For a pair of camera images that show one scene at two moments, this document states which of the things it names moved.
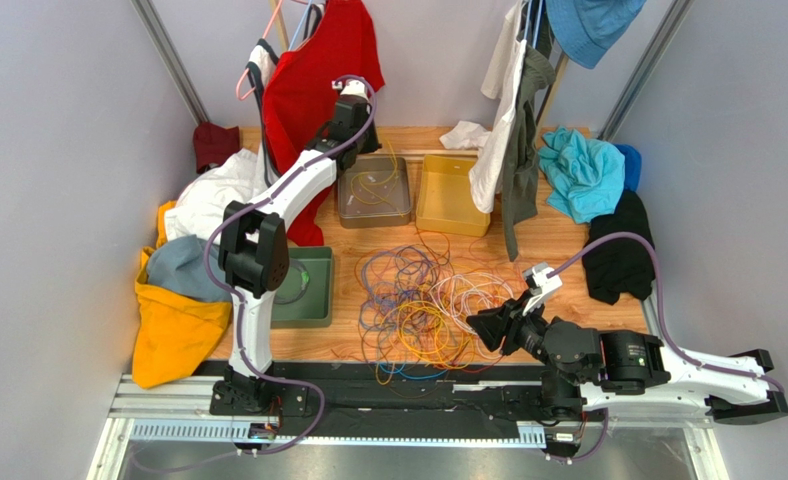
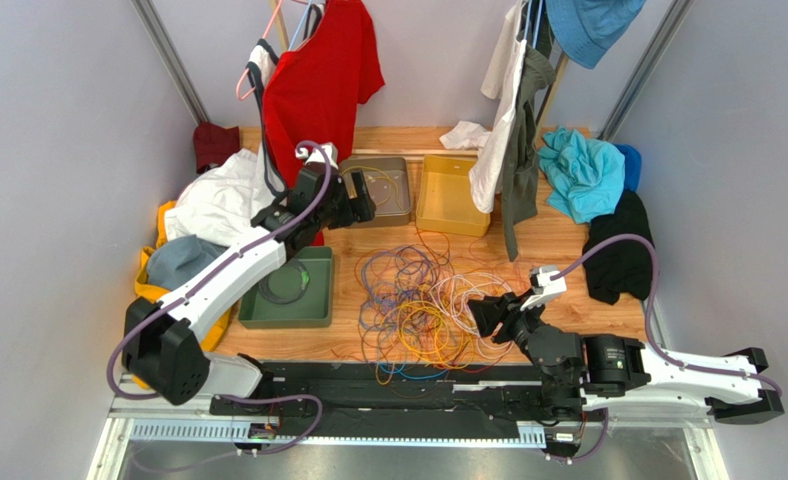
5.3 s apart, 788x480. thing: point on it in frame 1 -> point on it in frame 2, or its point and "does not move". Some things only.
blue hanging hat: x=585 y=29 does not move
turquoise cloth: x=586 y=176 does not move
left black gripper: x=373 y=145 -> x=357 y=209
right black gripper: x=507 y=326 does not move
